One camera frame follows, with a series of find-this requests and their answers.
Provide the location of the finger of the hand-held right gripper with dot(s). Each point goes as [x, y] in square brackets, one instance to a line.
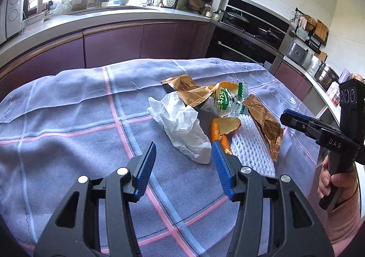
[296, 123]
[293, 113]

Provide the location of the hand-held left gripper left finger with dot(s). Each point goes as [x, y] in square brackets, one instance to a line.
[145, 168]

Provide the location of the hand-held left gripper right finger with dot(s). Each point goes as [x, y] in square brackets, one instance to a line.
[222, 168]

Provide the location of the white foam fruit net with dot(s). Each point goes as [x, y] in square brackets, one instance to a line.
[251, 148]

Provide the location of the large orange peel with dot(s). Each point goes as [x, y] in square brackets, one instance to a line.
[228, 126]

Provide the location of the white tissue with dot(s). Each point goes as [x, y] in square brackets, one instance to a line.
[182, 128]

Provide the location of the green snack wrapper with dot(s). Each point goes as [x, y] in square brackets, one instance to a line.
[223, 100]

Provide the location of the person's right forearm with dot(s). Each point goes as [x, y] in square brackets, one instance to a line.
[350, 217]

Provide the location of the person's right hand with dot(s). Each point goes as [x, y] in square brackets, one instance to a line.
[343, 183]

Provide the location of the small orange peel strip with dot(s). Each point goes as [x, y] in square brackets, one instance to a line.
[225, 144]

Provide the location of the flat gold foil wrapper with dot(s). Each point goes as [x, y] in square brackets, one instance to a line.
[266, 124]

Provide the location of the steel stock pot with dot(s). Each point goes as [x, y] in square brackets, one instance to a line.
[326, 74]

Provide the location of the steel rectangular container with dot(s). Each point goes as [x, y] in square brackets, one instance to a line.
[296, 52]

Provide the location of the curved orange peel piece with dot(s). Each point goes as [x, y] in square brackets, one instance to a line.
[228, 86]

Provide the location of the crumpled gold foil wrapper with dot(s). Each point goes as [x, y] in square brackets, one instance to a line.
[191, 93]

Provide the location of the black pan with lid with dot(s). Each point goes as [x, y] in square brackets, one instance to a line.
[269, 33]

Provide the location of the black built-in oven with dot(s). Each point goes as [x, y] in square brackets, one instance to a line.
[239, 46]

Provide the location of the wooden cutting board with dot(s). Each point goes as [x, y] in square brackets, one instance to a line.
[320, 30]

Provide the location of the checked grey tablecloth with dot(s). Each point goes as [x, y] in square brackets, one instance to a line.
[71, 120]

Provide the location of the black wok with lid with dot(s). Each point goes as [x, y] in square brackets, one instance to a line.
[236, 16]

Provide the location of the brown kitchen cabinet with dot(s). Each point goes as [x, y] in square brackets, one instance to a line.
[114, 43]

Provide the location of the grey kitchen countertop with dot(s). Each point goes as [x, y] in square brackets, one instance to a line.
[114, 16]

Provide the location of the white perforated utensil holder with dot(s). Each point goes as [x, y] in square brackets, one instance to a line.
[170, 0]

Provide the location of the clear plastic bags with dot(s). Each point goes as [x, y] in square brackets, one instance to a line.
[71, 0]

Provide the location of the white microwave oven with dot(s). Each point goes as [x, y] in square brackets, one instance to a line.
[11, 3]

